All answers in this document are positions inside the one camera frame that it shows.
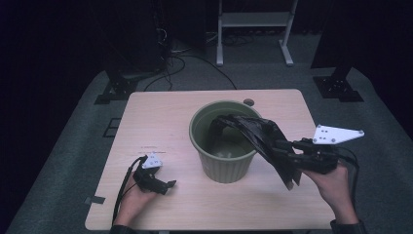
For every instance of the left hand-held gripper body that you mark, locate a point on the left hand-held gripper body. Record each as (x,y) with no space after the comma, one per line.
(152,161)

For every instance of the green plastic bin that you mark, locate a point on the green plastic bin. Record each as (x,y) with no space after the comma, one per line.
(222,169)

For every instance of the round table grommet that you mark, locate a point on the round table grommet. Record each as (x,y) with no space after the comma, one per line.
(248,102)

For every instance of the grey tape strip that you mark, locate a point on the grey tape strip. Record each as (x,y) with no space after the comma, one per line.
(95,200)

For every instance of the person's right hand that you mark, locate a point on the person's right hand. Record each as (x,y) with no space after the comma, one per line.
(332,187)

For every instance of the black stand base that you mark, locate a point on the black stand base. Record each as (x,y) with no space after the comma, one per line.
(115,91)
(337,87)

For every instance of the person's left hand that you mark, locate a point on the person's left hand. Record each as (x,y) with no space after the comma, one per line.
(133,203)

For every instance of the white metal stand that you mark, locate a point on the white metal stand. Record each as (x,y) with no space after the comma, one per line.
(253,19)

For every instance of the black garbage bag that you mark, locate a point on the black garbage bag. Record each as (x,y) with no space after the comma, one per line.
(263,136)

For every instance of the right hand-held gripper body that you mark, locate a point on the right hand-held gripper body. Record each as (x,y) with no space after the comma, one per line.
(331,135)

